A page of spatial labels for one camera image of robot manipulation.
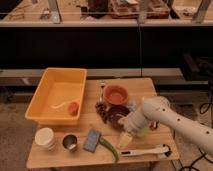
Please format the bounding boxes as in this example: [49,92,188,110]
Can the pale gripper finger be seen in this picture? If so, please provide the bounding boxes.
[118,132,133,149]

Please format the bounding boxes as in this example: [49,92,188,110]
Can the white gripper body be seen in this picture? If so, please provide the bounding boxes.
[119,111,149,136]

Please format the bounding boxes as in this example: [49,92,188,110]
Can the blue yellow sponge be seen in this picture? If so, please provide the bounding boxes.
[83,129,101,153]

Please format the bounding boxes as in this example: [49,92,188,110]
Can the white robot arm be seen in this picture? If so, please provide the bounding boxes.
[119,96,213,156]

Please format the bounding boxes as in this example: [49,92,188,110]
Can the dark purple bowl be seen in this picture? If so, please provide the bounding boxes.
[108,105,130,129]

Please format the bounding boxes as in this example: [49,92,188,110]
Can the red bowl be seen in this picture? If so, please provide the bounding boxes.
[104,85,129,105]

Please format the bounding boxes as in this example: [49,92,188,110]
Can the green pepper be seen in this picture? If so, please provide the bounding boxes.
[99,137,119,163]

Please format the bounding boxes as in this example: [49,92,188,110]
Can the bunch of dark grapes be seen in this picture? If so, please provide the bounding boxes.
[95,102,108,123]

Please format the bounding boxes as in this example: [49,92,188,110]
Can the small metal cup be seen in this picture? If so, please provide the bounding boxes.
[62,134,78,152]

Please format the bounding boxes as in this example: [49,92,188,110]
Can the white spoon in bin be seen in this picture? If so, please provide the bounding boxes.
[51,100,79,109]

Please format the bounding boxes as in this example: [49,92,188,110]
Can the yellow plastic bin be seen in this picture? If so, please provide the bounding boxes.
[25,68,87,125]

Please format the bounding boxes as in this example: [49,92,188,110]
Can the white paper cup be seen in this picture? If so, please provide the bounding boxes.
[35,127,55,149]

